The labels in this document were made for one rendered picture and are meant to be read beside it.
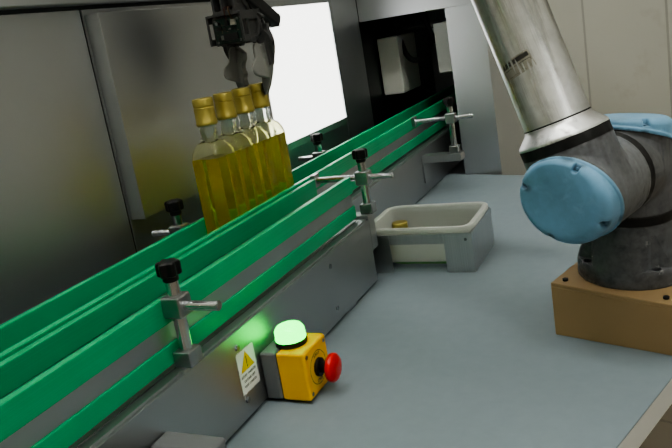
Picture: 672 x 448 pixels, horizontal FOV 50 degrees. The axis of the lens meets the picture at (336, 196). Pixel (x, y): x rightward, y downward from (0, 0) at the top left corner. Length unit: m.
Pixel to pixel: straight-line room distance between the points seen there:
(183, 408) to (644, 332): 0.61
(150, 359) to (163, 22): 0.68
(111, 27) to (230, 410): 0.63
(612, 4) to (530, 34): 2.95
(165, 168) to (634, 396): 0.82
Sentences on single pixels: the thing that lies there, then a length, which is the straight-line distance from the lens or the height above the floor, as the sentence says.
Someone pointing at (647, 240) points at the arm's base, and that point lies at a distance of 1.07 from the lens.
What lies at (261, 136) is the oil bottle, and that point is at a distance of 1.29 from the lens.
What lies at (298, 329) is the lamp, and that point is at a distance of 1.01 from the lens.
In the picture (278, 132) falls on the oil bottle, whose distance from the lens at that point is 1.34.
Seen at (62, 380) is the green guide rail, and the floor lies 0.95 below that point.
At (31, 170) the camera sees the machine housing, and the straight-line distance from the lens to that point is 1.13.
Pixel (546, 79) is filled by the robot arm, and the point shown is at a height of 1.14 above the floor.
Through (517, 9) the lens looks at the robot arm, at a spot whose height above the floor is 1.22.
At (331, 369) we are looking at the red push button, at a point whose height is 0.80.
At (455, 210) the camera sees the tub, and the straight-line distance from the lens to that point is 1.54.
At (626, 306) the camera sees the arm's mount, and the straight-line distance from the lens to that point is 1.06.
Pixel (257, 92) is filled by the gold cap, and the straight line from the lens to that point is 1.33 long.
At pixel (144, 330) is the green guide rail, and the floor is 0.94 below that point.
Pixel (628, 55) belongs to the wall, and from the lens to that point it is 3.86.
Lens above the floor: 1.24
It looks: 13 degrees down
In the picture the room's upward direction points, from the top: 10 degrees counter-clockwise
